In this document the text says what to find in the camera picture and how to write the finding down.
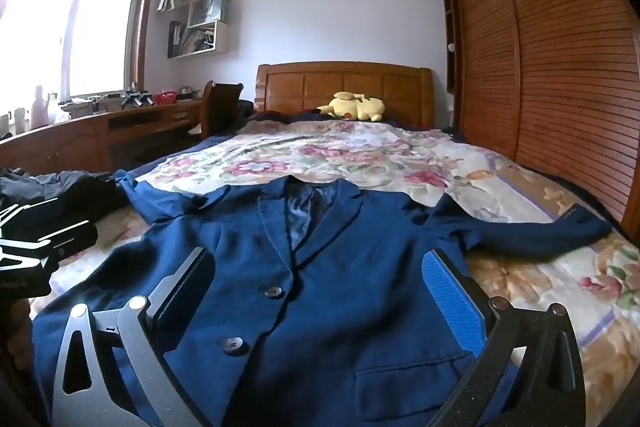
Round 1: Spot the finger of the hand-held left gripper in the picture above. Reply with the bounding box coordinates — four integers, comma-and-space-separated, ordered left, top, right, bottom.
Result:
0, 203, 38, 238
0, 219, 99, 264

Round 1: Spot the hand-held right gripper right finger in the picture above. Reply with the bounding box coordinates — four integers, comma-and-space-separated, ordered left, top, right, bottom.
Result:
421, 249, 587, 427

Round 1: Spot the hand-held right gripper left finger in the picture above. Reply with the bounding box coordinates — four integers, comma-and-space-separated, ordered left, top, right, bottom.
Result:
52, 247, 216, 427

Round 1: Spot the blue blazer jacket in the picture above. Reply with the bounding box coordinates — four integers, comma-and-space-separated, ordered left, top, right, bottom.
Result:
31, 174, 613, 427

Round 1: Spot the person's left hand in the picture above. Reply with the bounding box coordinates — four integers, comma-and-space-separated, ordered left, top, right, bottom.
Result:
0, 298, 34, 374

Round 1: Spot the black jacket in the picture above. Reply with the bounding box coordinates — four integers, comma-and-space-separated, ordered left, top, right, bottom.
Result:
0, 167, 131, 228

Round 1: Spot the grey garment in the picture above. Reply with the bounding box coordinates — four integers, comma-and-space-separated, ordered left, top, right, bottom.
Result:
55, 170, 117, 188

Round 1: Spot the wooden desk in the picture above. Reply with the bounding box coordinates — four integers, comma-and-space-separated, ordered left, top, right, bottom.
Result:
0, 99, 206, 178

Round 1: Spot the white bottle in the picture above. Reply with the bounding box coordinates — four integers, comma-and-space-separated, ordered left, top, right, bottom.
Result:
31, 85, 50, 128

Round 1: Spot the black gadget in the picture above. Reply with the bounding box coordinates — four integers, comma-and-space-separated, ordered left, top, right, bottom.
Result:
121, 87, 153, 109

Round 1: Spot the floral blanket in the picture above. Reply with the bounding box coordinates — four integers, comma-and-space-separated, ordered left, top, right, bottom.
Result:
30, 119, 640, 427

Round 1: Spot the wooden chair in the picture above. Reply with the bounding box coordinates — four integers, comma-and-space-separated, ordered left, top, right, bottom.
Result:
200, 81, 245, 142

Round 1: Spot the window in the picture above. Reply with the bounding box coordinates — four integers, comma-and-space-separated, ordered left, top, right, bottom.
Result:
0, 0, 163, 108

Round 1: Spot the yellow plush toy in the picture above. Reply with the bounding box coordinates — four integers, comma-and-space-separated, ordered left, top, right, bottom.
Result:
315, 92, 386, 122

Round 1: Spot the wooden bed headboard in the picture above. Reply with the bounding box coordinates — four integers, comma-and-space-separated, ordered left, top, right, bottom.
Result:
255, 62, 435, 130

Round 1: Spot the wooden slatted wardrobe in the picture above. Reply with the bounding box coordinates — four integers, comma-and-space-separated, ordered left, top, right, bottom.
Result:
436, 0, 640, 253

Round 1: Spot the wooden side shelf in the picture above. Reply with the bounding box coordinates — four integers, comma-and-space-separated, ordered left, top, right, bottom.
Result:
441, 0, 458, 95

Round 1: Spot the white wall shelf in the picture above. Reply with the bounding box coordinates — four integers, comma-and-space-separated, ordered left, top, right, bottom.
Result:
167, 0, 235, 59

